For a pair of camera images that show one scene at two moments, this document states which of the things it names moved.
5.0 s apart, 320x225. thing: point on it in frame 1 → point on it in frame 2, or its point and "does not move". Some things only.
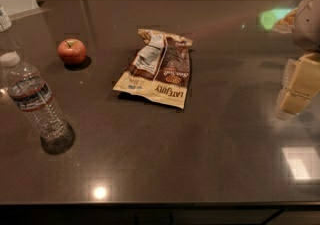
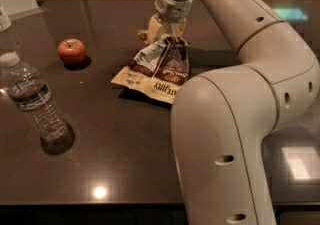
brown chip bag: (159, 71) does not move
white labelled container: (5, 22) does not move
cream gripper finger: (291, 102) → (175, 11)
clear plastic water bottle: (33, 97) does not move
